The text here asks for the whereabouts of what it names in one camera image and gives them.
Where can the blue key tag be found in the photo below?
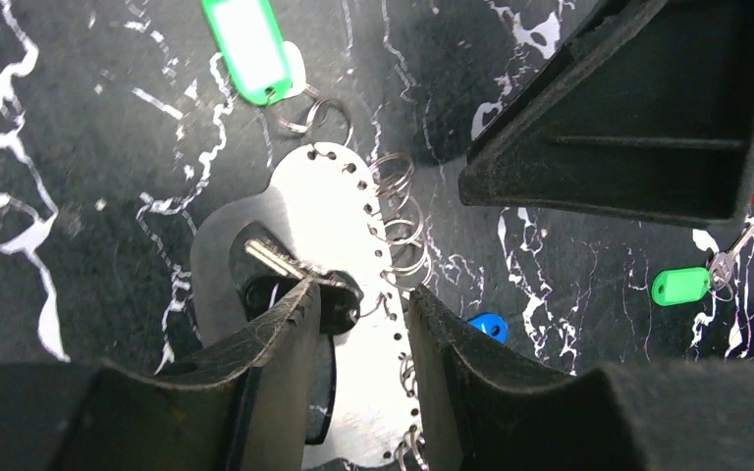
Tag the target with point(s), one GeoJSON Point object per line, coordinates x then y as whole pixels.
{"type": "Point", "coordinates": [492, 325]}

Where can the green key tag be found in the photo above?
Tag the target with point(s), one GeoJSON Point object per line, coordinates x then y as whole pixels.
{"type": "Point", "coordinates": [691, 284]}
{"type": "Point", "coordinates": [248, 37]}

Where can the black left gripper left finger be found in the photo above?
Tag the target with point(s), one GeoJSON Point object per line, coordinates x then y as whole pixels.
{"type": "Point", "coordinates": [240, 404]}

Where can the loose green key tag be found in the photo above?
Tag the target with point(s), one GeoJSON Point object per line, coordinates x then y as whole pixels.
{"type": "Point", "coordinates": [691, 284]}

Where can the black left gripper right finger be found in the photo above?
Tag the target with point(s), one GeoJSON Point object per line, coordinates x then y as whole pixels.
{"type": "Point", "coordinates": [486, 407]}

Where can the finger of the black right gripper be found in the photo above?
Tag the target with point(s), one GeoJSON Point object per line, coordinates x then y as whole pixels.
{"type": "Point", "coordinates": [647, 114]}

